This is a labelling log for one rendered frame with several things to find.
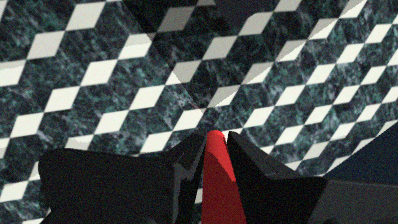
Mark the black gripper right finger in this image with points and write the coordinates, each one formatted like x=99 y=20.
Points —
x=272 y=193

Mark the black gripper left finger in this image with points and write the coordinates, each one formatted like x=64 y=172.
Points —
x=163 y=189

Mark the red peg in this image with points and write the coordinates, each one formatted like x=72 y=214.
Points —
x=221 y=203

